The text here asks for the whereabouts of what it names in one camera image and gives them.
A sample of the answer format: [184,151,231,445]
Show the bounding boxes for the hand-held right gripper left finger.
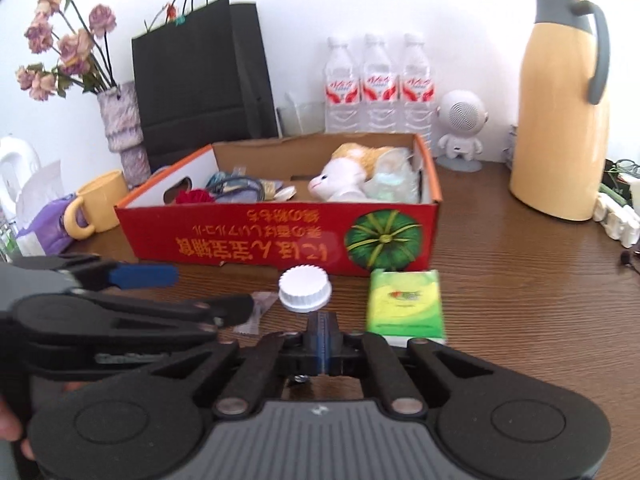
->
[147,312,323,417]

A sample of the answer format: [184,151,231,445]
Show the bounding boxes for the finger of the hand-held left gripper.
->
[10,254,180,292]
[12,292,255,346]

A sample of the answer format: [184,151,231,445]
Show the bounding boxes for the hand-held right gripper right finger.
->
[322,312,493,417]

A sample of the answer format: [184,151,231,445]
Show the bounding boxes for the clear candy wrapper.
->
[235,291,280,336]

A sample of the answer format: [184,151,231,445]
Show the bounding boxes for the red artificial rose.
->
[175,187,216,206]

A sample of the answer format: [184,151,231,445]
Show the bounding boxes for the red cardboard box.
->
[114,132,443,278]

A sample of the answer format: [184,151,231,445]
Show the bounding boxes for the blue packet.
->
[207,170,261,193]

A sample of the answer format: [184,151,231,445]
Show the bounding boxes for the black braided cable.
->
[205,172,266,203]

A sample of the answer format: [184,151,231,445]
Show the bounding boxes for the clear plastic bag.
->
[362,147,426,203]

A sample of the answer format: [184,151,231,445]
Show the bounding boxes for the yellow white plush toy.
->
[307,142,401,202]

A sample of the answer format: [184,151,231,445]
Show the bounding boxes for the person's left hand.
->
[0,400,36,461]

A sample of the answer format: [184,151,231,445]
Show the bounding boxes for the white ridged jar cap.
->
[278,265,333,313]

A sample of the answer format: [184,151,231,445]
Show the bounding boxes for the green tissue pack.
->
[366,269,447,347]

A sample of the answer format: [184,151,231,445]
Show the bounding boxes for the yellow mug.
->
[63,170,131,239]

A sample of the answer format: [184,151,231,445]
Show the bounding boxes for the purple tissue pack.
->
[15,160,83,256]

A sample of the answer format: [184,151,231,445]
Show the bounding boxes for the purple textured vase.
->
[96,81,152,188]

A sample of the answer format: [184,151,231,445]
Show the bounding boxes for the white detergent bottle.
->
[0,135,42,221]

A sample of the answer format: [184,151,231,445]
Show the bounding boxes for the black paper bag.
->
[131,0,280,173]

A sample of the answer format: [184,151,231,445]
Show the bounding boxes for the clear glass cup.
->
[276,92,328,137]

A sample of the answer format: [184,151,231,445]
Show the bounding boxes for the dried pink flowers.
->
[15,0,118,102]

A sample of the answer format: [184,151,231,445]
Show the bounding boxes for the clear water bottle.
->
[400,33,440,136]
[325,36,362,135]
[361,33,401,135]

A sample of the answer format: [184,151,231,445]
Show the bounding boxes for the white robot speaker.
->
[436,90,490,173]

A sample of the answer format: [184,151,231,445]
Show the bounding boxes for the yellow thermos jug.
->
[509,0,612,222]

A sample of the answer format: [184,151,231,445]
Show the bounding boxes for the white power strip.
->
[594,192,640,248]

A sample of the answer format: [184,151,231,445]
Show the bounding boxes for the dark green pouch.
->
[600,160,640,206]

